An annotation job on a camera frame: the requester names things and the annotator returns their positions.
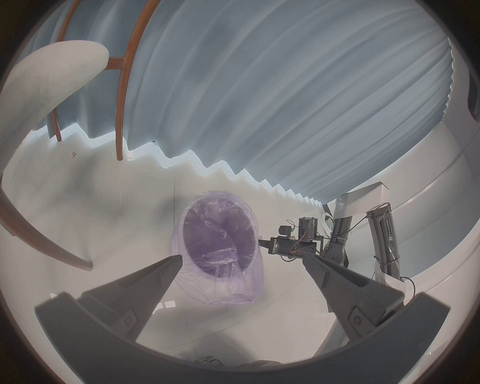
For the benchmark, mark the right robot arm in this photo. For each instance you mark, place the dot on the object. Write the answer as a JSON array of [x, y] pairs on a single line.
[[384, 240]]

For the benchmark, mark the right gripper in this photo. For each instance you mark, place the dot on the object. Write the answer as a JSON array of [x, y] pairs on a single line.
[[287, 248]]

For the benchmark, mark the pale blue curtain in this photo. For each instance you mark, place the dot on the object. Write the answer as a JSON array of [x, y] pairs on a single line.
[[281, 93]]

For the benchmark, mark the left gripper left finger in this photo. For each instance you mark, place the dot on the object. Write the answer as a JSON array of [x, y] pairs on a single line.
[[127, 300]]

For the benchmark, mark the white cushioned wooden chair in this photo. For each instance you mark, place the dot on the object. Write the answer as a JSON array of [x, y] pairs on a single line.
[[48, 75]]

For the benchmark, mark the white trash bin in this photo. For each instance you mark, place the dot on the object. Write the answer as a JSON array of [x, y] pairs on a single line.
[[251, 285]]

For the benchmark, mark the purple plastic bag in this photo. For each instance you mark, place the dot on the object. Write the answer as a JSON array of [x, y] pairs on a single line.
[[210, 225]]

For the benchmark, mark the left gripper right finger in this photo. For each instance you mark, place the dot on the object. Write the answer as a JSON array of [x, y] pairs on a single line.
[[356, 303]]

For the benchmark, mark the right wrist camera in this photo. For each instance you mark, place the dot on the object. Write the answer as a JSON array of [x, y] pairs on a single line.
[[286, 230]]

